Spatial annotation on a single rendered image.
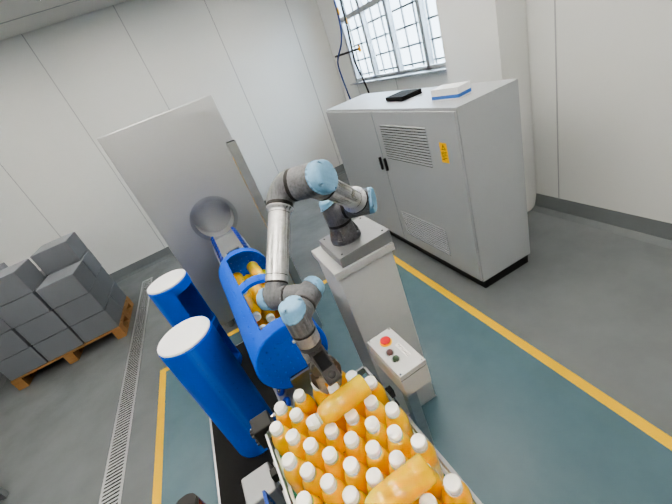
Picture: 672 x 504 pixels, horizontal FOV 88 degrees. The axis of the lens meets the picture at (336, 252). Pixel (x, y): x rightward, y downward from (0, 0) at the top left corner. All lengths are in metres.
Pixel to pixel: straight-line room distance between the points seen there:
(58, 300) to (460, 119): 4.26
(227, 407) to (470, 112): 2.23
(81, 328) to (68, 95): 3.20
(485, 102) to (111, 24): 5.11
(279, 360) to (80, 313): 3.69
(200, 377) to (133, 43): 5.14
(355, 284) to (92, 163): 5.25
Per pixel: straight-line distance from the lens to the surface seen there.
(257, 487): 1.43
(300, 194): 1.19
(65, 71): 6.36
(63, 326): 4.93
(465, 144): 2.49
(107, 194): 6.42
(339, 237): 1.63
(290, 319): 0.98
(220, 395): 2.05
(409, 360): 1.17
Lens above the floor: 1.97
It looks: 28 degrees down
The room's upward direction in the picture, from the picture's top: 21 degrees counter-clockwise
